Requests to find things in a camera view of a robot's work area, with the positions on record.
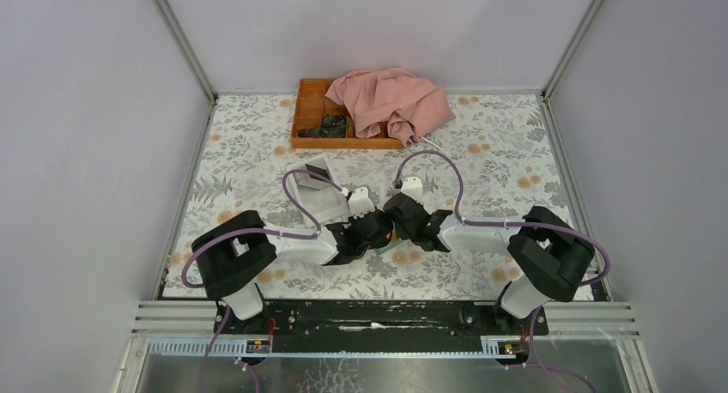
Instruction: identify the white plastic card box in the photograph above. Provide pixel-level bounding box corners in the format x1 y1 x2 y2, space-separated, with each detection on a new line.
287 154 351 225

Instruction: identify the green card holder wallet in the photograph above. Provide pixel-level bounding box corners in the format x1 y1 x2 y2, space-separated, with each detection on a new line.
373 240 407 255

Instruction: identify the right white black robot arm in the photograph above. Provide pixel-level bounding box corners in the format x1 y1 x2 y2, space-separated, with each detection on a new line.
384 193 596 335

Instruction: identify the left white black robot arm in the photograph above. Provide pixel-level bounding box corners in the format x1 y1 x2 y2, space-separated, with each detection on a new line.
190 210 394 334

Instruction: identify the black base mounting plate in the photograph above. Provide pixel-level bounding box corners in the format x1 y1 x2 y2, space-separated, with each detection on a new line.
213 299 549 352

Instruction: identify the dark green crumpled item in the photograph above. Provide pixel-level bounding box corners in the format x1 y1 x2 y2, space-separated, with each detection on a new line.
297 114 348 138

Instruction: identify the floral patterned table mat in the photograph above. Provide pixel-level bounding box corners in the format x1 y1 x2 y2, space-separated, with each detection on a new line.
161 94 571 300

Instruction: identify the pink cloth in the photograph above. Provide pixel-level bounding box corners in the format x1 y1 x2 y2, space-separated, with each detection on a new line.
325 68 456 147

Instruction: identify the wooden compartment tray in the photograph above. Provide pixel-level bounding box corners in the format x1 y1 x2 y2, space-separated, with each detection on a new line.
290 78 403 149

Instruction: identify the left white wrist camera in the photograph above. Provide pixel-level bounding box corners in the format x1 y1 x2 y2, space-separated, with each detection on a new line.
348 187 376 219

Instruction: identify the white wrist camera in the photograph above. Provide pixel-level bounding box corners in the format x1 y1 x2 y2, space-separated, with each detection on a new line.
348 187 376 219
397 177 423 203

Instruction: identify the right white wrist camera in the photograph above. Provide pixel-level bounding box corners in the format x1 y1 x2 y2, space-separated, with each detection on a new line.
397 177 423 203

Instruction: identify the white slotted cable duct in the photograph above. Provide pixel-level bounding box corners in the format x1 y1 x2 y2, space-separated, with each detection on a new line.
148 337 517 360

